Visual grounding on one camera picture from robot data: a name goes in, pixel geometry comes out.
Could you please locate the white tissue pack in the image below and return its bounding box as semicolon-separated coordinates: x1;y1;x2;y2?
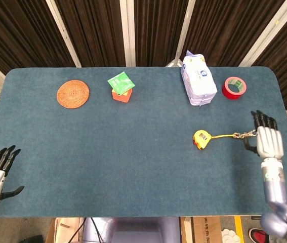
180;50;218;107

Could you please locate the blue felt table cover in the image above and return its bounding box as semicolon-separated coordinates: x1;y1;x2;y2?
0;66;287;218

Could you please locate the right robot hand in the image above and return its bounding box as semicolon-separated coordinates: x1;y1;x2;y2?
243;110;285;160

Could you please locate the dark brown curtain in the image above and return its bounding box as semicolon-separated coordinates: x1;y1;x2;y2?
0;0;287;122

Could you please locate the yellow tape measure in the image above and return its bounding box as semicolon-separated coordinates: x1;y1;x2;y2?
192;130;235;150

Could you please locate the orange cube block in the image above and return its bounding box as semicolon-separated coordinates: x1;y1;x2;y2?
111;88;133;103

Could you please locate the round woven rattan coaster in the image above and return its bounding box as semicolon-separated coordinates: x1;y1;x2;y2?
56;79;90;109

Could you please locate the green foil packet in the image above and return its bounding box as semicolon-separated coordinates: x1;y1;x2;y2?
107;71;136;96

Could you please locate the brown cardboard box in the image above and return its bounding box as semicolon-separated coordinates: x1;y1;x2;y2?
180;216;222;243

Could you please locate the red shoe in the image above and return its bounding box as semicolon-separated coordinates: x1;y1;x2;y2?
249;227;270;243

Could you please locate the red tape roll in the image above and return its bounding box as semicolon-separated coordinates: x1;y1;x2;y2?
221;76;248;100

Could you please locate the grey robot torso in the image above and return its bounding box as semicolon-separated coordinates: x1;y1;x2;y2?
82;217;182;243

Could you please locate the braided white rope loop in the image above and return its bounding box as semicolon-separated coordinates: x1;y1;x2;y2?
233;129;257;140

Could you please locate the light wooden crate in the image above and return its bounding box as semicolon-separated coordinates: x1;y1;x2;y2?
46;217;85;243

